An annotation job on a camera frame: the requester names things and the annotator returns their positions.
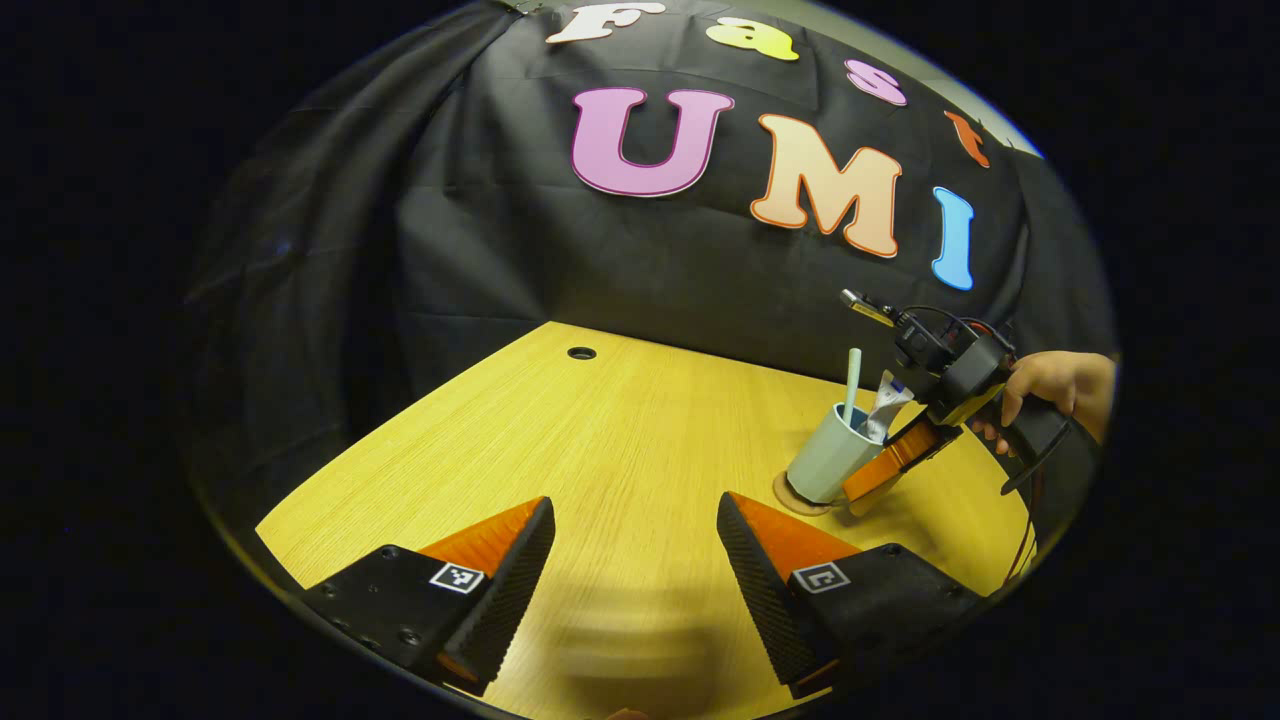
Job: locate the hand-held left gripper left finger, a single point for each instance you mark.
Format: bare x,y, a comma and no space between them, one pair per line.
505,610

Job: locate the round cork coaster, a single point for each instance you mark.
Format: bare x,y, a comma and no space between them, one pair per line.
782,495

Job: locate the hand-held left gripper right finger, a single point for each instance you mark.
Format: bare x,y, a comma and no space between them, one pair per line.
770,610

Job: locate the wooden desktop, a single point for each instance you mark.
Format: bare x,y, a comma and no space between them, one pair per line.
600,430

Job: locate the pale blue cup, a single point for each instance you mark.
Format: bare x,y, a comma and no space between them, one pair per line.
830,455

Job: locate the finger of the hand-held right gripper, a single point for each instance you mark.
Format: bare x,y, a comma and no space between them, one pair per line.
895,465

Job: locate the pale blue toothbrush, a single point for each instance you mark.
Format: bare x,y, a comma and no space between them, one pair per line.
851,385

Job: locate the white toothpaste tube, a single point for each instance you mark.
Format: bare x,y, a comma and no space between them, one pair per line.
885,410

